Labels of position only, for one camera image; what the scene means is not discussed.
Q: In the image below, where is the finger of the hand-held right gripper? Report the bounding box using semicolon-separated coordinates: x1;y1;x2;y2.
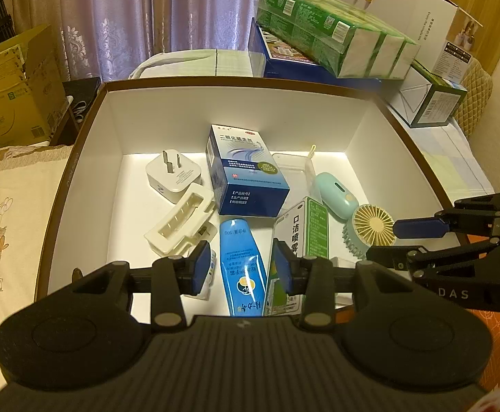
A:
391;189;500;241
365;236;500;284

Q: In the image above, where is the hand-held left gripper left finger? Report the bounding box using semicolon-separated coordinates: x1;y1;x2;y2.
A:
74;240;214;333

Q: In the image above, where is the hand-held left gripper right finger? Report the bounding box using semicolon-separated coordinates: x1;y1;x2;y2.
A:
273;238;414;331

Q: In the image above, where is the mint handheld fan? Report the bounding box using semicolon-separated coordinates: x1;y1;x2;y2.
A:
342;205;398;262

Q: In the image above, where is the green white spray box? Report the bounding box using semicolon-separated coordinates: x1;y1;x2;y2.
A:
263;196;330;318

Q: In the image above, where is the white hair clip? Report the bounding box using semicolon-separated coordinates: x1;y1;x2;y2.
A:
144;182;218;258

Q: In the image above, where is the blue white tube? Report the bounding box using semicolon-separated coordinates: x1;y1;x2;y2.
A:
219;218;270;317

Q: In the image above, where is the teal small case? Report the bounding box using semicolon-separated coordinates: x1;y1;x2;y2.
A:
314;172;360;221

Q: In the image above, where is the white pronged charger plug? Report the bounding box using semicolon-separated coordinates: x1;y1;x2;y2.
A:
146;149;203;206

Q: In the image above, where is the clear plastic case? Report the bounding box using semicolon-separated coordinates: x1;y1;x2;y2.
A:
271;151;319;207

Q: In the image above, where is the blue medicine box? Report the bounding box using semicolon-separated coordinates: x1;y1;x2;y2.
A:
206;124;291;217

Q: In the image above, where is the brown storage box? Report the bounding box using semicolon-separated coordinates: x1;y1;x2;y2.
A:
35;76;454;327

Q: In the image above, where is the dark green carton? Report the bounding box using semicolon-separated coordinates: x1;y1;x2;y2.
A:
387;60;468;128

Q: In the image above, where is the beige quilted chair cover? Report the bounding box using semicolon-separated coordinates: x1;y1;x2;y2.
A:
453;58;495;138

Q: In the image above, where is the cream embroidered blanket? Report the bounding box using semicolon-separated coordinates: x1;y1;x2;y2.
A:
0;144;74;310

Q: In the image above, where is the white printed carton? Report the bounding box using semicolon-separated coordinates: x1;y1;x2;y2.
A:
406;0;484;84

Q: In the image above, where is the blue flat box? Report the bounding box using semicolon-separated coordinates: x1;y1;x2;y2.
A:
247;17;383;91

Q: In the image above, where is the black bag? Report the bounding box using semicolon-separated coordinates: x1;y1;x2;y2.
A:
61;77;105;138

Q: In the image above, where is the green tissue pack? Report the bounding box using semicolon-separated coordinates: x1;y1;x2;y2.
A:
254;0;422;80

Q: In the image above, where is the cardboard box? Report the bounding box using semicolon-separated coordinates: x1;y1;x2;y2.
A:
0;23;68;153

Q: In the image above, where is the purple curtain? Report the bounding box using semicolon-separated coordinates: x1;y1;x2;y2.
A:
0;0;332;84

